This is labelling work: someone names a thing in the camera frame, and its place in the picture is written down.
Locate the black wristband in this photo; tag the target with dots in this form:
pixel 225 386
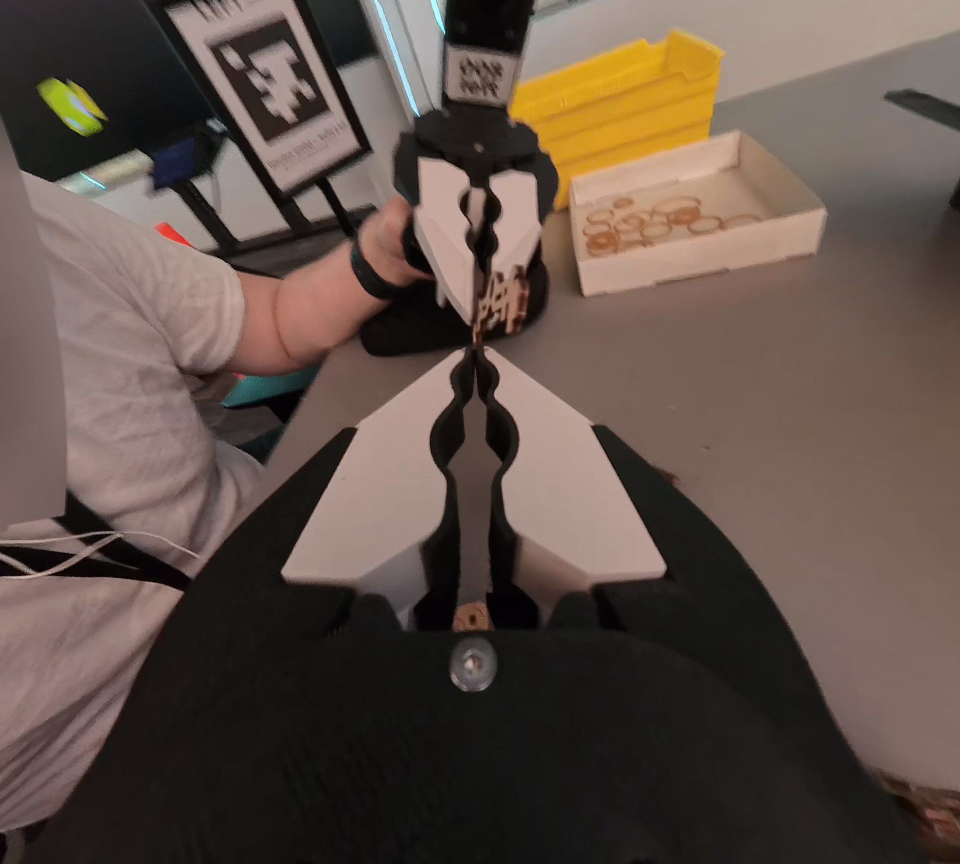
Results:
pixel 367 276

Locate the person's left forearm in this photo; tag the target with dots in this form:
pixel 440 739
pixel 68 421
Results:
pixel 315 316

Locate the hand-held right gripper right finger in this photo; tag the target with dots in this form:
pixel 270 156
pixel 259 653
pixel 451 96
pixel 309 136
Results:
pixel 570 504

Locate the person's left hand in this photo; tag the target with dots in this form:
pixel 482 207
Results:
pixel 386 233

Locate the black flat object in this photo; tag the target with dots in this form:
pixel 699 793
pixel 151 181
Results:
pixel 922 107

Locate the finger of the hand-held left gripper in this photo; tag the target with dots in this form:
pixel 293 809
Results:
pixel 517 211
pixel 442 226

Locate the wooden model part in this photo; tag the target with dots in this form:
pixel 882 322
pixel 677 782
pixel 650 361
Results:
pixel 501 301

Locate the orange red object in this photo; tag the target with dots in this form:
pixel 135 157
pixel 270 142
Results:
pixel 174 235

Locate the white cardboard box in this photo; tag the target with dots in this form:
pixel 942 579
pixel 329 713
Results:
pixel 675 271

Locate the pile of wooden rings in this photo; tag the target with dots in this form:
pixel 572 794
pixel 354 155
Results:
pixel 600 245

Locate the small pale wooden part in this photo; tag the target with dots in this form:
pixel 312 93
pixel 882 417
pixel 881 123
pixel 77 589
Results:
pixel 472 618

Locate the framed tag sign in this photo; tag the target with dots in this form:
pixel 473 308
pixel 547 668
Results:
pixel 262 76

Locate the blue plastic object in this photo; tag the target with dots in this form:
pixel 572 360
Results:
pixel 180 158

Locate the yellow green round object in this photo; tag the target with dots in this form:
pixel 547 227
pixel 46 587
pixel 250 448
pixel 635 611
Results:
pixel 71 106

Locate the teal chair seat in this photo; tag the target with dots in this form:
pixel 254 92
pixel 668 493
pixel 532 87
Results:
pixel 262 387

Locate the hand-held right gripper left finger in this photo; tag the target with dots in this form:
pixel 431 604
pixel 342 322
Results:
pixel 375 504

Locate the yellow plastic bin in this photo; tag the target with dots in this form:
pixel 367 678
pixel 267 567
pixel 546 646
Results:
pixel 622 98

